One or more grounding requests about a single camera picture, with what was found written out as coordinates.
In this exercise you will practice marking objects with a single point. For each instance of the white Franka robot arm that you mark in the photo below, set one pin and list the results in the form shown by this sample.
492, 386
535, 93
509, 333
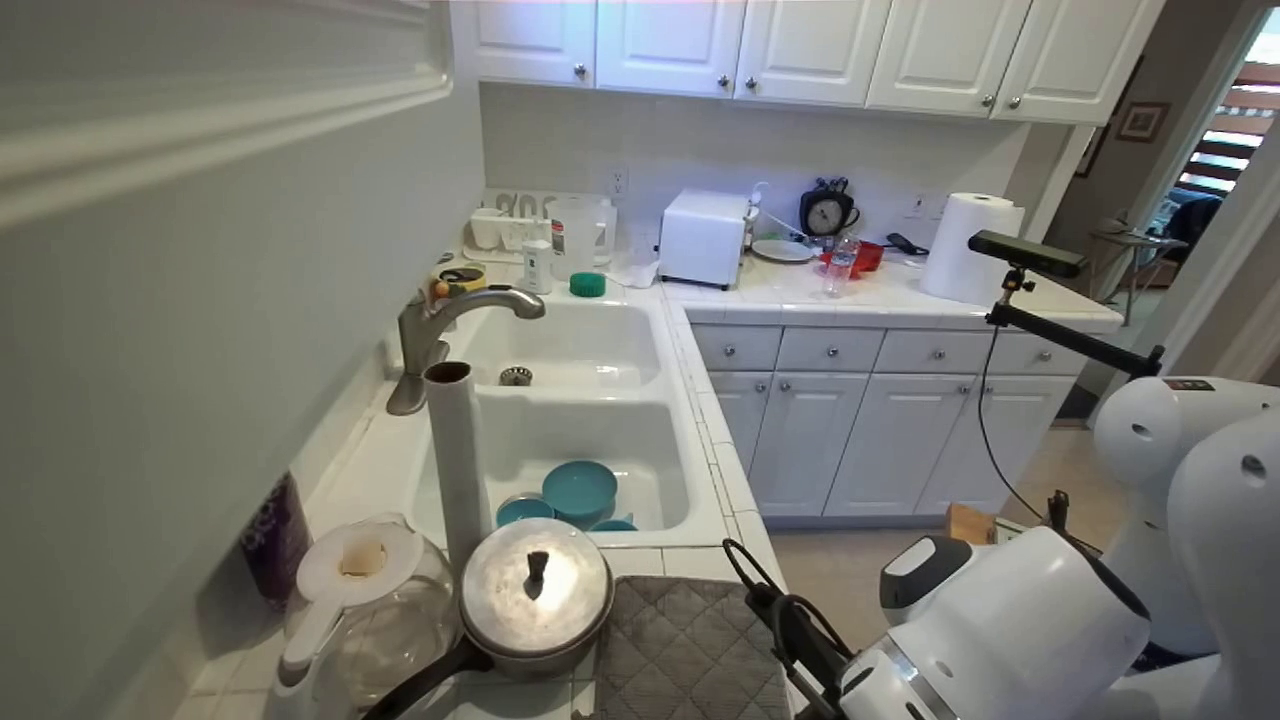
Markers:
1175, 623

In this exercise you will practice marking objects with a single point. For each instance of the red cup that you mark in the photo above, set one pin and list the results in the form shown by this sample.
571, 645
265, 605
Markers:
865, 258

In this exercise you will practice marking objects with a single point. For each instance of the white double sink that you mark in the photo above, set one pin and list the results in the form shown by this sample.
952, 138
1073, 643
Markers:
591, 383

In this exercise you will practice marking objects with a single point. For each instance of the green round container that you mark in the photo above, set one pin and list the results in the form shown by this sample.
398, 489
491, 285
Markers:
591, 285

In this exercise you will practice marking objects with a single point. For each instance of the white toaster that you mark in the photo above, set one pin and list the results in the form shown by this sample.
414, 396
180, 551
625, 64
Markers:
703, 238

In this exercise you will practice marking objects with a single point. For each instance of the teal plate in sink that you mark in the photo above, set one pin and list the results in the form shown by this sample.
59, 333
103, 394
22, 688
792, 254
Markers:
579, 494

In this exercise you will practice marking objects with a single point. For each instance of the white dish rack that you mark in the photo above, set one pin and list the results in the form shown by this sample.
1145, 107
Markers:
509, 221

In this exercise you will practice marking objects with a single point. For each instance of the white paper towel tube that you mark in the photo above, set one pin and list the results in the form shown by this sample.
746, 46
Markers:
454, 439

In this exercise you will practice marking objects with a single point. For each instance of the white lower cabinets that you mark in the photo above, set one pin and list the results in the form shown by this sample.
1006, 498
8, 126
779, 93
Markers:
883, 421

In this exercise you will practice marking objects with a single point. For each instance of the white cabinets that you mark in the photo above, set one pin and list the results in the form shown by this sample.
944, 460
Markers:
883, 421
1034, 62

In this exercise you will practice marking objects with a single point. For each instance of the chrome kitchen faucet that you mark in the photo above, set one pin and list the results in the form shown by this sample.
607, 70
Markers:
425, 323

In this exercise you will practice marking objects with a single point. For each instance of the black round clock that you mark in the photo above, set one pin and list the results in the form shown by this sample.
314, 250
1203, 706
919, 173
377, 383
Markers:
826, 209

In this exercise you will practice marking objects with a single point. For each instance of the metal pot with lid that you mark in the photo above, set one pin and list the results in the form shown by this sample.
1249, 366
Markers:
535, 602

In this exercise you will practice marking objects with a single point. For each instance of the grey quilted pot holder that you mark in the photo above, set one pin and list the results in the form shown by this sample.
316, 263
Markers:
684, 651

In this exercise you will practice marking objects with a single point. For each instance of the white upper cabinets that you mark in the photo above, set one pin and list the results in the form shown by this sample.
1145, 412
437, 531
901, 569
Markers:
1034, 62

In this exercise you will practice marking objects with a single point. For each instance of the black camera on stand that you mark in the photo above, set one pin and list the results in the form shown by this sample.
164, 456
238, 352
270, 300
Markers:
1051, 263

